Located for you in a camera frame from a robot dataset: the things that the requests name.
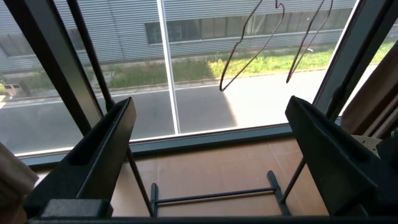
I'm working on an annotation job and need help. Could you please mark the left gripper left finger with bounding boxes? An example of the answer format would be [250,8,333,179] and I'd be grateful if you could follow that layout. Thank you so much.
[22,96,137,218]

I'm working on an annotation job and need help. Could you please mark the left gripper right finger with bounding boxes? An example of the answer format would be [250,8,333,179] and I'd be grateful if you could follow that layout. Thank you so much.
[285,95,398,217]

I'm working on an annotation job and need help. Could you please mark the pink clothes hanger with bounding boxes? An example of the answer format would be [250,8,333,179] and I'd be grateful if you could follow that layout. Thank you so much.
[285,0,334,84]
[219,0,285,92]

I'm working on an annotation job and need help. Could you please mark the black clothes rack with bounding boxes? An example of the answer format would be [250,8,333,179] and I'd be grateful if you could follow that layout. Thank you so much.
[66,0,394,218]

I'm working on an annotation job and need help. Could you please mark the window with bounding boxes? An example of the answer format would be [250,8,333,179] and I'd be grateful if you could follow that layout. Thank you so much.
[0,0,398,167]

